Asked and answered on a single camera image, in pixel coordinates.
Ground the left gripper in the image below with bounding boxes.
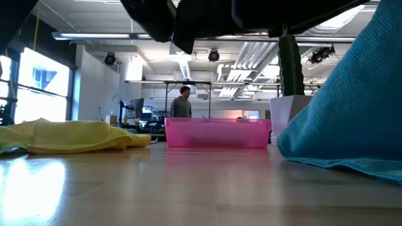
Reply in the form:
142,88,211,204
121,0,283,55

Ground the turquoise microfiber towel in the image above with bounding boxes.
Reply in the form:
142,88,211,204
276,0,402,186

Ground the yellow microfiber towel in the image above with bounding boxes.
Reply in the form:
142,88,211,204
0,117,152,154

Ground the computer monitor on arm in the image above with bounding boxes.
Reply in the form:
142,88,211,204
118,97,145,126

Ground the long ceiling light bar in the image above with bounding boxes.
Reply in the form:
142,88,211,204
295,36,357,43
52,30,151,41

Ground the black round ceiling fixture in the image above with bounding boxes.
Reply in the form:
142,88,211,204
104,52,117,66
207,49,220,63

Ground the white faceted plant pot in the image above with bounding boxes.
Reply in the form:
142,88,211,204
269,95,314,139

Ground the pink plastic bin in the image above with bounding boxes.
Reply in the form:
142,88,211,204
165,117,271,149

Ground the large bright window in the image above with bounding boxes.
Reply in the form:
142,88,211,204
14,46,75,125

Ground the silver ventilation duct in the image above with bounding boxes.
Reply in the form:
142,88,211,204
301,4,367,37

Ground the black ceiling camera rig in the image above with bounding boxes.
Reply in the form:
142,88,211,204
307,45,336,65

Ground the yellow hanging cord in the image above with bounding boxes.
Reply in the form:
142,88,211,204
33,4,41,51

